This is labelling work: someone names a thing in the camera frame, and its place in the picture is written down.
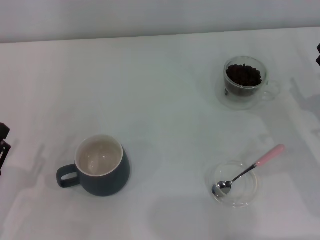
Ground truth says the pink handled metal spoon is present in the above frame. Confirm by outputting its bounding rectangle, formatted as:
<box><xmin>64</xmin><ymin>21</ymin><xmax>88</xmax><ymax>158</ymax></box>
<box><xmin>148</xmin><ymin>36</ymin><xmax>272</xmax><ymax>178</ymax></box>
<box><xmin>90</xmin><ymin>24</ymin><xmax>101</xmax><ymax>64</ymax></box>
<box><xmin>211</xmin><ymin>143</ymin><xmax>286</xmax><ymax>197</ymax></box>

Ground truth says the pile of coffee beans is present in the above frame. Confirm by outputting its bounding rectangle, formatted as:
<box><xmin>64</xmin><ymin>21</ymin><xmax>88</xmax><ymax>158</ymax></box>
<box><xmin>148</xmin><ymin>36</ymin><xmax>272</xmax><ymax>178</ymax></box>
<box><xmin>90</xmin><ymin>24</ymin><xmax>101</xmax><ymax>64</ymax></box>
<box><xmin>225</xmin><ymin>63</ymin><xmax>263</xmax><ymax>97</ymax></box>

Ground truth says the small clear glass dish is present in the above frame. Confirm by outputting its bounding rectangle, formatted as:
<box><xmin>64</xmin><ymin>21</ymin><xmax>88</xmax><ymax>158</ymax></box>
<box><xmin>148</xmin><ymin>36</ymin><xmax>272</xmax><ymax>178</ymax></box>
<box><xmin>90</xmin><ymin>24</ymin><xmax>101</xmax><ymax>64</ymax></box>
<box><xmin>205</xmin><ymin>160</ymin><xmax>260</xmax><ymax>209</ymax></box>

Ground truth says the dark grey ceramic mug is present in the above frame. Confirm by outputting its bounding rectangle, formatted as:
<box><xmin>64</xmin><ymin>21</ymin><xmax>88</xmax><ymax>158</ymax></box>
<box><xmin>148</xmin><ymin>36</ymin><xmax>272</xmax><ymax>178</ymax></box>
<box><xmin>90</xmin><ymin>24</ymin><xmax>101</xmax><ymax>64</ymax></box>
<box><xmin>56</xmin><ymin>134</ymin><xmax>131</xmax><ymax>197</ymax></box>

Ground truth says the clear double-wall glass cup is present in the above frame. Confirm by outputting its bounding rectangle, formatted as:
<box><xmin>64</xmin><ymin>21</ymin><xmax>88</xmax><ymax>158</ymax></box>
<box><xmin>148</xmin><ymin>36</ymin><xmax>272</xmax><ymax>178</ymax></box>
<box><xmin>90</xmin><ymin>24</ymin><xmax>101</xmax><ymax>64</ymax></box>
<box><xmin>223</xmin><ymin>56</ymin><xmax>281</xmax><ymax>102</ymax></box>

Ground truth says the clear glass saucer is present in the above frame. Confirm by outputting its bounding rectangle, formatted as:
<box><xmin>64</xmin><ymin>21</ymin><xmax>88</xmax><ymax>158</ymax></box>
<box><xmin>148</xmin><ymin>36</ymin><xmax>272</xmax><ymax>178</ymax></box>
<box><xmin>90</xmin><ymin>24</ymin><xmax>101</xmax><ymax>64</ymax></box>
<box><xmin>214</xmin><ymin>65</ymin><xmax>283</xmax><ymax>111</ymax></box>

